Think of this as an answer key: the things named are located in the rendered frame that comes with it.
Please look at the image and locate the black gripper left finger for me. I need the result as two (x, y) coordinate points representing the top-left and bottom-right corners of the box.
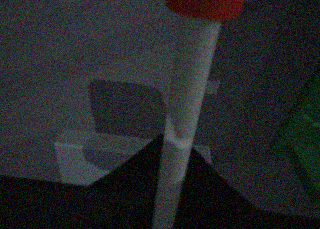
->
(0, 134), (164, 229)

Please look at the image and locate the grey pin with red head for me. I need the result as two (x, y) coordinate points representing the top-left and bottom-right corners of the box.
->
(152, 0), (244, 229)

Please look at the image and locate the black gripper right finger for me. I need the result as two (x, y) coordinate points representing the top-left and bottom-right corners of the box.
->
(173, 146), (320, 229)

